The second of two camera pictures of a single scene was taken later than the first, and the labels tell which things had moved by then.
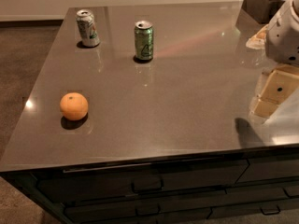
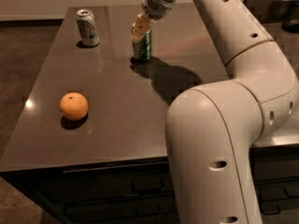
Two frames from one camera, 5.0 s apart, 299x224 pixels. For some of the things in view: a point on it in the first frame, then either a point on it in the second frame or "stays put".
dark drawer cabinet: [203, 189] stays put
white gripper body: [284, 41] -> [156, 6]
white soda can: [88, 28] stays put
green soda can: [144, 40] stays put
